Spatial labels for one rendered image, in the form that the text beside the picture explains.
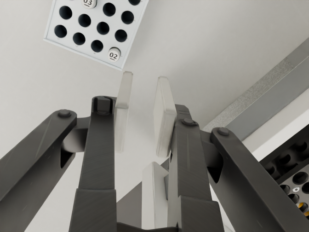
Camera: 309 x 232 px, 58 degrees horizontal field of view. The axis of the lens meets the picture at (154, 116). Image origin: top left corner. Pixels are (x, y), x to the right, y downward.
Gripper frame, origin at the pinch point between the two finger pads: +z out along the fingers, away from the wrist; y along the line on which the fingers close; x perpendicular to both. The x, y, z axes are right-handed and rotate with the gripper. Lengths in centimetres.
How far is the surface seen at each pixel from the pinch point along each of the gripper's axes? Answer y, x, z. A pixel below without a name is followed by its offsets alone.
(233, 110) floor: 43, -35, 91
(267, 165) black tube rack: 12.5, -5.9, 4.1
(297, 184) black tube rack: 13.9, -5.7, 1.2
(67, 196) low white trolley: -8.4, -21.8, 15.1
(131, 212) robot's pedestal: 3, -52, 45
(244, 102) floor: 47, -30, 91
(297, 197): 14.5, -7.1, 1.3
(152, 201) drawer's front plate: 2.2, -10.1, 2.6
